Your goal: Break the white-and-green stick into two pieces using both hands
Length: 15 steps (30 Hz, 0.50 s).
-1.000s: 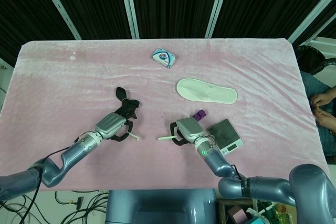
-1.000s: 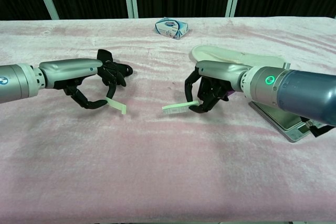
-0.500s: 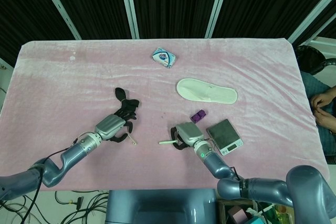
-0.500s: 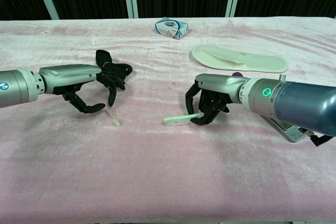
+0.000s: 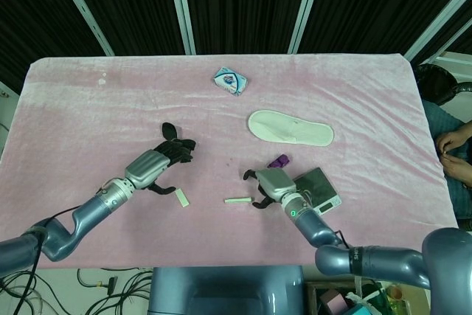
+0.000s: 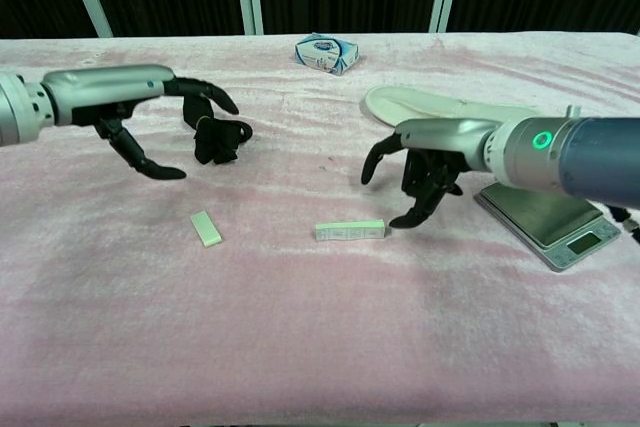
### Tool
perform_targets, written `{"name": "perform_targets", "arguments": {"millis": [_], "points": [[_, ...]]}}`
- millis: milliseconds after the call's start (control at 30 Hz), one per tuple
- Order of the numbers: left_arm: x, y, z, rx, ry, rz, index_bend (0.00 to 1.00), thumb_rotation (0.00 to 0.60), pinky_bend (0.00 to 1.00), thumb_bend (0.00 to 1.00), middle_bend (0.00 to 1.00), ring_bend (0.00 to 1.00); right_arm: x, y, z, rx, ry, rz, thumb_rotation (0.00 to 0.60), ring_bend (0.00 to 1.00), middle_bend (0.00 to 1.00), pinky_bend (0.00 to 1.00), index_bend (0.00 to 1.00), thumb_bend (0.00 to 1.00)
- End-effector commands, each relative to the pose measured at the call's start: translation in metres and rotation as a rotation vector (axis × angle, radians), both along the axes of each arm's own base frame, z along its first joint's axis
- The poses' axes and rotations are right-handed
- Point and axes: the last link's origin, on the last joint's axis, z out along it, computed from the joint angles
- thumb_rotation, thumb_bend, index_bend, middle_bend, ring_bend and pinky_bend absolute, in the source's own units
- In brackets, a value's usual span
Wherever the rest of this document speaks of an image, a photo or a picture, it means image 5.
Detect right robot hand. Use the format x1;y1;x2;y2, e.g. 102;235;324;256
243;167;298;210

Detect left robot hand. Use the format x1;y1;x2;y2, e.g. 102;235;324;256
123;136;197;196

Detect bystander bare hand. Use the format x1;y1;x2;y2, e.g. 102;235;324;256
442;155;472;180
434;121;472;153

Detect small white block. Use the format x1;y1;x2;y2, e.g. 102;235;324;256
174;189;191;208

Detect purple toy block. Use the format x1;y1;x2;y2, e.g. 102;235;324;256
268;153;291;169

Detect bystander blue jeans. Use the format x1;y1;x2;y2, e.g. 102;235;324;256
422;99;472;220

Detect silver digital kitchen scale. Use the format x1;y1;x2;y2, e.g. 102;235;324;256
292;167;342;216

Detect white disposable slipper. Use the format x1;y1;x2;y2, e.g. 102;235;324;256
246;109;336;148

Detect black office chair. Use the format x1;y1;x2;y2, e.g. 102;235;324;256
414;63;472;105

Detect pink plush table cloth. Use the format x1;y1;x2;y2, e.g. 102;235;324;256
0;52;464;270

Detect blue white tissue packet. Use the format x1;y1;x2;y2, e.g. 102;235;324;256
212;66;249;98

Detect brown cardboard box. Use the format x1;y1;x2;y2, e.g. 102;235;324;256
305;280;431;315

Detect blue grey robot torso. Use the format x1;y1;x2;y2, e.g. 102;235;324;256
149;266;305;315

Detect small pink box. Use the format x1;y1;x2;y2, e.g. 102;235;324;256
319;290;350;315

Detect green snack package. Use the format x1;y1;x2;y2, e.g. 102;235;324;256
368;281;403;302

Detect teal packet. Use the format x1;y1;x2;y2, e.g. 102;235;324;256
346;300;373;315

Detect black pleated curtain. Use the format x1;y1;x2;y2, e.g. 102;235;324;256
0;0;472;91

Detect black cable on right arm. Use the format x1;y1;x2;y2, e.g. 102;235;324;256
333;229;351;248

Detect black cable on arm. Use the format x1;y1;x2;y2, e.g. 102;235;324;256
31;208;80;283
333;229;351;248

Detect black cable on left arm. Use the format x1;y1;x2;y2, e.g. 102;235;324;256
31;208;80;283

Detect black floor cable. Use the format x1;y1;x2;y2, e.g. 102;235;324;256
76;267;154;315
0;269;45;315

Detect white metal frame post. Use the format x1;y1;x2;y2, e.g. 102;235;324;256
403;0;472;69
55;0;115;57
287;0;326;55
164;0;197;55

